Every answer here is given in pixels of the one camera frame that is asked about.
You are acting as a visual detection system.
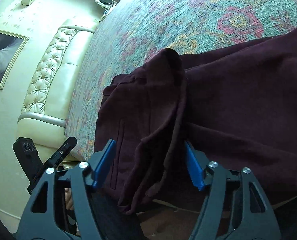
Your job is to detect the person's left hand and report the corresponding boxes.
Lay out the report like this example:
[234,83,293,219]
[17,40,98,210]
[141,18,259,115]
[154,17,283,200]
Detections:
[65,188,74,211]

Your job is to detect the white fan on nightstand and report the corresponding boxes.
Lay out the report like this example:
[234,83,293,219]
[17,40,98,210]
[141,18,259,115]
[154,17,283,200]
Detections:
[95,0,118,9]

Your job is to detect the floral teal bedspread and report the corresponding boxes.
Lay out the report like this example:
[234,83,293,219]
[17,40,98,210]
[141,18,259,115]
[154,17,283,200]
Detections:
[65,0,297,160]

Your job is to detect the framed black and white photo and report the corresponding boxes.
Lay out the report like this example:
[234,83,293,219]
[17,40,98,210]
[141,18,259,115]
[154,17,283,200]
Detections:
[0,30,29,90]

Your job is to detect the cream tufted leather headboard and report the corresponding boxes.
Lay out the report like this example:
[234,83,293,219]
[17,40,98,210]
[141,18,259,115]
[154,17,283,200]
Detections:
[17,17,99,161]

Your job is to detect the dark maroon pants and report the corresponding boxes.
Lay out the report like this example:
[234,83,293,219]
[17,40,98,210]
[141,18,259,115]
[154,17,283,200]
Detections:
[94,28,297,214]

